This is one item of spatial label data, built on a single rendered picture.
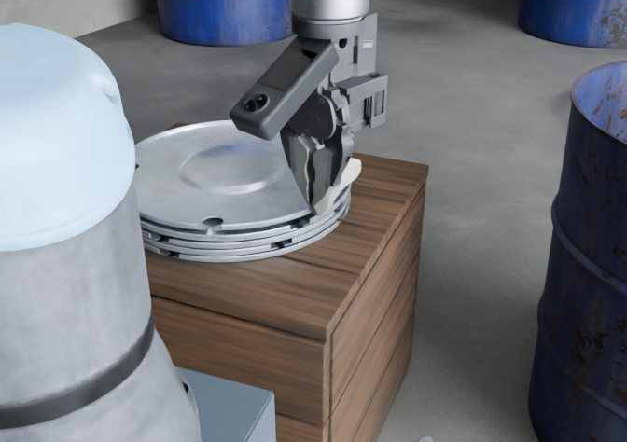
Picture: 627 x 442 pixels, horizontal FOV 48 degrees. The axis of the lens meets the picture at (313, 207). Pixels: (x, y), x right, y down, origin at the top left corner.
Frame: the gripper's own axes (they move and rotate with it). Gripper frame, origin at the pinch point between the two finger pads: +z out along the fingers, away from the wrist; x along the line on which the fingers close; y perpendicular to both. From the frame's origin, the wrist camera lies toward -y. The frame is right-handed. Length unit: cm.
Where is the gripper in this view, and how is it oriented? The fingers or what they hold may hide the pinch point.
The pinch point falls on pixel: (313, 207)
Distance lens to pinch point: 75.1
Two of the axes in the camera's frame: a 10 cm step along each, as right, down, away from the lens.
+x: -7.1, -3.4, 6.1
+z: 0.0, 8.7, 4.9
